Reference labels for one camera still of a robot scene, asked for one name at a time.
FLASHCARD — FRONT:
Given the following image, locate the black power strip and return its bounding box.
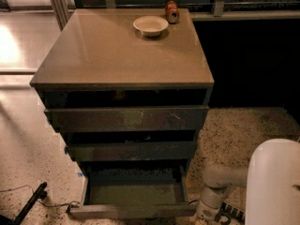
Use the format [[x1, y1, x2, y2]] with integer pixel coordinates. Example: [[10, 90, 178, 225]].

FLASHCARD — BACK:
[[220, 202, 246, 225]]

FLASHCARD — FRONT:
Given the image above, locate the white bowl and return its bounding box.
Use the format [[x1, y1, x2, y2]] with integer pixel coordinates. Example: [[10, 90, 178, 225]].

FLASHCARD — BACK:
[[133, 16, 169, 38]]

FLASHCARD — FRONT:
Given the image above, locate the grey drawer cabinet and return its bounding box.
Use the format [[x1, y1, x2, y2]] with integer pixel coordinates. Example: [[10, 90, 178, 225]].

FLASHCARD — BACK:
[[29, 8, 216, 180]]

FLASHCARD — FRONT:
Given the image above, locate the black stand leg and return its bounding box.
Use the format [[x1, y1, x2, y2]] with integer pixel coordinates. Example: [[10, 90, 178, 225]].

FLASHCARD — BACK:
[[0, 182, 47, 225]]

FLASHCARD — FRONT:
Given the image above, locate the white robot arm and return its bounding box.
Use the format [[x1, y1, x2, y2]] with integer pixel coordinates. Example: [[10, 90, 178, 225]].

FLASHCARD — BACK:
[[196, 139, 300, 225]]

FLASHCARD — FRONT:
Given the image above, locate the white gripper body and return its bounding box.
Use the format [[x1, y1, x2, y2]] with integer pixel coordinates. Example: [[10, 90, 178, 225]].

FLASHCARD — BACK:
[[195, 201, 231, 225]]

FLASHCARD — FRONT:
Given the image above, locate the grey drawer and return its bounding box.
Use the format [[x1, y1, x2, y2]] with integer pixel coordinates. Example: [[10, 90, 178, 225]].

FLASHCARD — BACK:
[[68, 160, 196, 219], [67, 142, 197, 161], [45, 106, 208, 132]]

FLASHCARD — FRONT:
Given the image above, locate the orange soda can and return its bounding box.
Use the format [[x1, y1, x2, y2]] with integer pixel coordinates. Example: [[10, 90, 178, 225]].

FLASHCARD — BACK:
[[165, 1, 180, 23]]

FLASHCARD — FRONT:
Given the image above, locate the black cable with adapter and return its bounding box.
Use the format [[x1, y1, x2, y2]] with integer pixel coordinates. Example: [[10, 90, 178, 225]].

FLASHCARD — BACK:
[[0, 185, 81, 214]]

